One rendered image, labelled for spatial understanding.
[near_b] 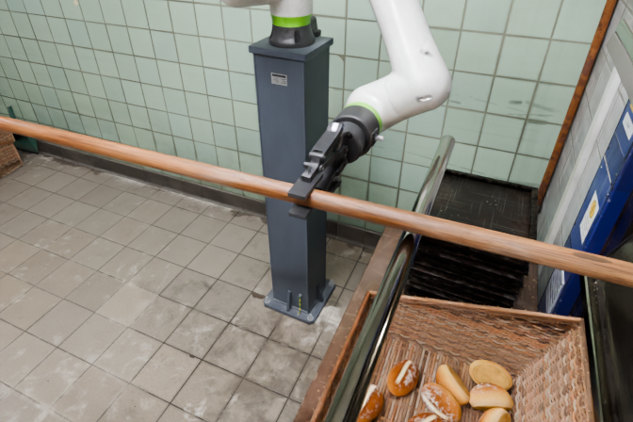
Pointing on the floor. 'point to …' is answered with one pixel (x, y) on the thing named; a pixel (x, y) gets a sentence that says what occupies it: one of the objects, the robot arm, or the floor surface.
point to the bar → (386, 301)
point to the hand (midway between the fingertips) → (305, 194)
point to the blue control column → (596, 218)
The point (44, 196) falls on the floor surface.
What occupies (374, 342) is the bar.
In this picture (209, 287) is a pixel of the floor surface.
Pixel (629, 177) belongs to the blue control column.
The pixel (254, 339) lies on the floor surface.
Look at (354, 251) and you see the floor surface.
